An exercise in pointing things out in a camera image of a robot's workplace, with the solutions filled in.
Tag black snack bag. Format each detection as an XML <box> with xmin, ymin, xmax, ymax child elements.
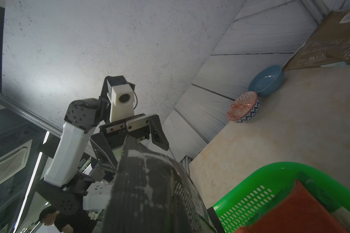
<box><xmin>102</xmin><ymin>136</ymin><xmax>217</xmax><ymax>233</ymax></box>

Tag person in black shirt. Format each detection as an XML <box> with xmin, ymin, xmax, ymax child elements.
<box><xmin>39</xmin><ymin>206</ymin><xmax>99</xmax><ymax>233</ymax></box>

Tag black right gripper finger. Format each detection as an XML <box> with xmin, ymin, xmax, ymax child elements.
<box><xmin>207</xmin><ymin>207</ymin><xmax>225</xmax><ymax>233</ymax></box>

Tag red patterned bowl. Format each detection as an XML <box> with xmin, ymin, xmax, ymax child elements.
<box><xmin>227</xmin><ymin>91</ymin><xmax>260</xmax><ymax>123</ymax></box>

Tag olive brown Lerna bag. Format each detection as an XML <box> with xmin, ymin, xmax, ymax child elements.
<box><xmin>283</xmin><ymin>9</ymin><xmax>350</xmax><ymax>71</ymax></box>

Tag green plastic basket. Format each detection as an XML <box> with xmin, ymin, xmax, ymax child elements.
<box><xmin>213</xmin><ymin>162</ymin><xmax>350</xmax><ymax>233</ymax></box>

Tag blue bowl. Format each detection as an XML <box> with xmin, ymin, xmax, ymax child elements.
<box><xmin>248</xmin><ymin>65</ymin><xmax>284</xmax><ymax>98</ymax></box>

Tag cassava chips bag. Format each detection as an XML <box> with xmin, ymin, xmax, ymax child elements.
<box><xmin>237</xmin><ymin>179</ymin><xmax>350</xmax><ymax>233</ymax></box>

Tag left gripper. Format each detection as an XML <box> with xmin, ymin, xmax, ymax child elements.
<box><xmin>90</xmin><ymin>114</ymin><xmax>169</xmax><ymax>172</ymax></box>

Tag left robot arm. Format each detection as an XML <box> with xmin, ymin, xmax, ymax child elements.
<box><xmin>36</xmin><ymin>94</ymin><xmax>169</xmax><ymax>215</ymax></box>

